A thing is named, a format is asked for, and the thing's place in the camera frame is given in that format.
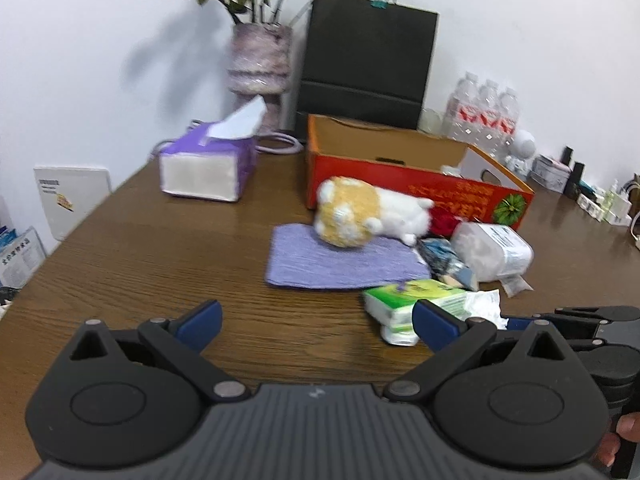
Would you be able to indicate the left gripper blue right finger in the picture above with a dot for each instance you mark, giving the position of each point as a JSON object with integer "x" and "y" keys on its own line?
{"x": 457, "y": 347}

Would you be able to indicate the left clear water bottle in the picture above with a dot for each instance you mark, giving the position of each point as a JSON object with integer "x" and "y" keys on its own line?
{"x": 461, "y": 112}

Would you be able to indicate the orange cardboard box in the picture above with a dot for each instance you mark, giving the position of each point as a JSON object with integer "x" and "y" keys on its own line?
{"x": 459, "y": 177}

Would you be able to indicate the blue crumpled snack wrapper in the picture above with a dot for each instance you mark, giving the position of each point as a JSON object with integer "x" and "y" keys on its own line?
{"x": 446, "y": 265}

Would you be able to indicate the white patterned tin box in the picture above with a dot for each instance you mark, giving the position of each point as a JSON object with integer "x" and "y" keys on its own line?
{"x": 549, "y": 173}

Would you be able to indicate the white tissue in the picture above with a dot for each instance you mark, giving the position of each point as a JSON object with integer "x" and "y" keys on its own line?
{"x": 484, "y": 304}

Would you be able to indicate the middle clear water bottle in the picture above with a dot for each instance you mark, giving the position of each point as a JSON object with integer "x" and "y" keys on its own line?
{"x": 484, "y": 133}

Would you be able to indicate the purple tissue pack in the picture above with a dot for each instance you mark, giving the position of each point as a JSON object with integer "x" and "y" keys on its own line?
{"x": 214, "y": 161}

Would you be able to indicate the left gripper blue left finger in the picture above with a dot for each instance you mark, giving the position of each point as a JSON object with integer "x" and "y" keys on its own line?
{"x": 178, "y": 344}

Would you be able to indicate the white robot figurine speaker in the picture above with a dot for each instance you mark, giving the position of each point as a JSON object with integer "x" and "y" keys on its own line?
{"x": 520, "y": 153}

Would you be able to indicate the person right hand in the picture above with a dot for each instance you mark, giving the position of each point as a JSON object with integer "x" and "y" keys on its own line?
{"x": 628, "y": 429}

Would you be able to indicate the purple textured ceramic vase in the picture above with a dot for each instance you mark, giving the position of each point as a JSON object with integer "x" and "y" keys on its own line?
{"x": 260, "y": 65}

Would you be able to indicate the teal binder clip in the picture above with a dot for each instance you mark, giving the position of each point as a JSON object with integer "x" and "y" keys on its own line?
{"x": 378, "y": 4}

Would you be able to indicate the right clear water bottle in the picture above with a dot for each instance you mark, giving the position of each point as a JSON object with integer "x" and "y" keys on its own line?
{"x": 509, "y": 112}

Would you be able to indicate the purple knitted cloth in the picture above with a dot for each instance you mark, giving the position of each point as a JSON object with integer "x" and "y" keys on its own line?
{"x": 299, "y": 259}

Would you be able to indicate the yellow white plush toy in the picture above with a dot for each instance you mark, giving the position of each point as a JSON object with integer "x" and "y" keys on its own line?
{"x": 350, "y": 213}

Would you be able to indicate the white cotton pad container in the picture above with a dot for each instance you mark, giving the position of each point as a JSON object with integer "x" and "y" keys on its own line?
{"x": 491, "y": 251}

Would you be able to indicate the clear water bottle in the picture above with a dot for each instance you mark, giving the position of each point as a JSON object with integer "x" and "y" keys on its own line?
{"x": 509, "y": 112}
{"x": 484, "y": 133}
{"x": 461, "y": 112}

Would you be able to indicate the black cosmetic bottle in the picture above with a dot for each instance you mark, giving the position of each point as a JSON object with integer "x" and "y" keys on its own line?
{"x": 572, "y": 184}

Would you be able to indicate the black paper shopping bag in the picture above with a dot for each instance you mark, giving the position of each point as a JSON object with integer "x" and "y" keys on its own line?
{"x": 365, "y": 63}

